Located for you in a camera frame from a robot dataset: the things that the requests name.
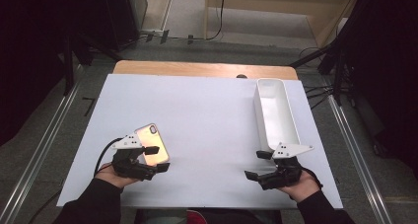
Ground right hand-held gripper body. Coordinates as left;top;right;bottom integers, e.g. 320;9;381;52
257;141;314;190

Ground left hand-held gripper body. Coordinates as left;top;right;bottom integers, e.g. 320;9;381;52
110;132;159;183

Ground smartphone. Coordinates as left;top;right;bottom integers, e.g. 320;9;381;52
133;122;171;168

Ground white plastic bin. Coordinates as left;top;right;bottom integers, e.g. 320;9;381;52
252;78;302;153

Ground person's right hand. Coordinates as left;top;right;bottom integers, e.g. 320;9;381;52
279;169;321;203

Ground person's left hand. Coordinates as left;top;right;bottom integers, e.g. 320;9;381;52
94;163;139;189

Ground white table cover sheet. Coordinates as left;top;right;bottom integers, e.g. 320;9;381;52
56;73;344;210

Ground red item on lap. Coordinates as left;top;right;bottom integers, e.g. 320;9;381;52
186;209;209;224

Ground black stand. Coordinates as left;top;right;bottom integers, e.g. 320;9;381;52
289;40;351;107
62;31;124;97

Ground dark cabinet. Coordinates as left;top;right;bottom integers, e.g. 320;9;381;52
100;0;149;51

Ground black curtain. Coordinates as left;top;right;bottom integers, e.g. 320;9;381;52
341;0;418;173
0;0;72;148

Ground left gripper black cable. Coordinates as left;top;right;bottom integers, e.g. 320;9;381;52
93;137;123;178

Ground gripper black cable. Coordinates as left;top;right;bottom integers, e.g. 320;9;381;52
300;166;323;189
93;137;123;178

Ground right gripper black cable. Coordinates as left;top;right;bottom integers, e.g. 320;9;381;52
300;166;323;189

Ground metal floor rail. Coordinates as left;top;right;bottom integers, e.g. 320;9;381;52
326;94;393;224
0;65;85;224

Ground black floor cables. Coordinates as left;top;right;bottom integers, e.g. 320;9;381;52
304;80;334;111

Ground wooden frame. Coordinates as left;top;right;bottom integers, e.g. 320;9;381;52
204;0;364;49

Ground hanging black cable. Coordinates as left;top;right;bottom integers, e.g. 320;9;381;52
206;0;228;41

